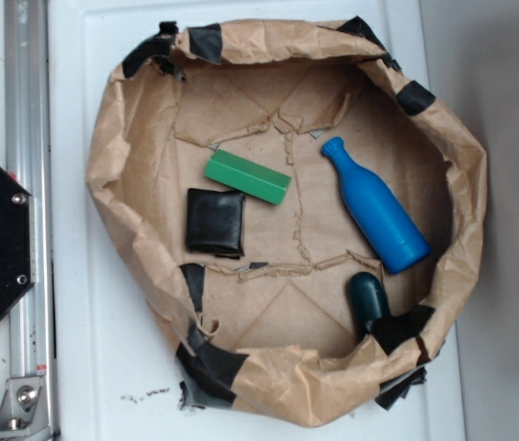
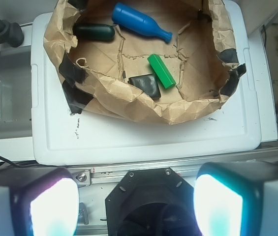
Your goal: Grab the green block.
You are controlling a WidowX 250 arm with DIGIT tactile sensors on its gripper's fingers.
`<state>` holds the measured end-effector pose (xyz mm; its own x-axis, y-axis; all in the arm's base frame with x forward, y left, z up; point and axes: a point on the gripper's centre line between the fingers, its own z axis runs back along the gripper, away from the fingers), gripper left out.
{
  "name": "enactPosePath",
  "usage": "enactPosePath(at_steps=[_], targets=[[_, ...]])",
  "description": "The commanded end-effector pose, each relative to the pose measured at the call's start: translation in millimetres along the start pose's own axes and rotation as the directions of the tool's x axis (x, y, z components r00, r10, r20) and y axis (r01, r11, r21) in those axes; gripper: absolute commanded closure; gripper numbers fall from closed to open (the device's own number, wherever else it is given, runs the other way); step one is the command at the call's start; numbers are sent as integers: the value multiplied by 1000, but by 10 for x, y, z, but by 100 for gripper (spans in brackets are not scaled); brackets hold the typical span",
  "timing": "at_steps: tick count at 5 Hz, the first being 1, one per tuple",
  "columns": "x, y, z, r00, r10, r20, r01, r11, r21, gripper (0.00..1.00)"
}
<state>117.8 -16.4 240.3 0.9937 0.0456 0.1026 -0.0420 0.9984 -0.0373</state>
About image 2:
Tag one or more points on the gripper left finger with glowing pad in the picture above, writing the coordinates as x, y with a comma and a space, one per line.
38, 201

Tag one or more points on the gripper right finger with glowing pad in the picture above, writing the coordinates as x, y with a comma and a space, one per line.
237, 198

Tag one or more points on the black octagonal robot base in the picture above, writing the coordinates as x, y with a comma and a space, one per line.
155, 202

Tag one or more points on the black rectangular block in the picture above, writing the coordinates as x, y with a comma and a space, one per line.
147, 83

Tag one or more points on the green rectangular block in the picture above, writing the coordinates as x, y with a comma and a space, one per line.
161, 71

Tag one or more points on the white plastic cooler lid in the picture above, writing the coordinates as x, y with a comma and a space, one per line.
61, 138

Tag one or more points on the clear plastic bin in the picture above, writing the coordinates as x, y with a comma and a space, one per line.
15, 95

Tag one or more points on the crumpled brown paper bag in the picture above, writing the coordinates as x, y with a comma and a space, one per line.
201, 57

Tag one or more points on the grey clamp knob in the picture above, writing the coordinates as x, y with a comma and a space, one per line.
11, 33

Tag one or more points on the dark green oval object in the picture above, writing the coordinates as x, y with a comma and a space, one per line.
97, 32

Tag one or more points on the blue plastic bottle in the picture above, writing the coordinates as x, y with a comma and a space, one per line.
138, 22

